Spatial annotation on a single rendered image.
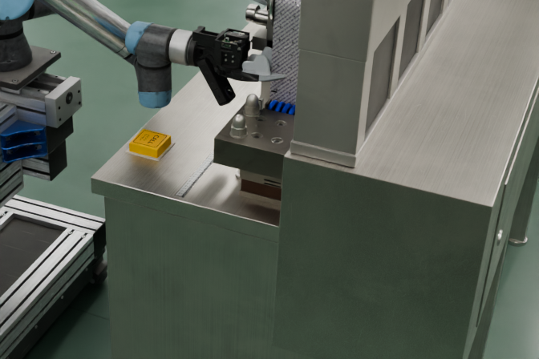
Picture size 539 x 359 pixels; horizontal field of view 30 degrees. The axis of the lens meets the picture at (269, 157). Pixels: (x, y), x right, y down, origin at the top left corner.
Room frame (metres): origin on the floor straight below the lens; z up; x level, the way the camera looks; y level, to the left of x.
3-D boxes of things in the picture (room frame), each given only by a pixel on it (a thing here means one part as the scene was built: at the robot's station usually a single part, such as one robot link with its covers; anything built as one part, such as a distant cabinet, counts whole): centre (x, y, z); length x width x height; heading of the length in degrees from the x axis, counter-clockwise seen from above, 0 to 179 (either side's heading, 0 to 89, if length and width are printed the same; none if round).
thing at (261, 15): (2.02, 0.02, 1.05); 0.06 x 0.05 x 0.31; 71
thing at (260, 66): (1.90, 0.02, 1.11); 0.09 x 0.03 x 0.06; 69
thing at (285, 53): (1.88, -0.11, 1.11); 0.23 x 0.01 x 0.18; 71
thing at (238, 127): (1.76, 0.06, 1.05); 0.04 x 0.04 x 0.04
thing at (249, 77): (1.91, 0.07, 1.09); 0.09 x 0.05 x 0.02; 69
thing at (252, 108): (1.86, 0.04, 1.05); 0.04 x 0.04 x 0.04
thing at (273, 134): (1.75, -0.10, 1.00); 0.40 x 0.16 x 0.06; 71
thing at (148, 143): (1.90, 0.26, 0.91); 0.07 x 0.07 x 0.02; 71
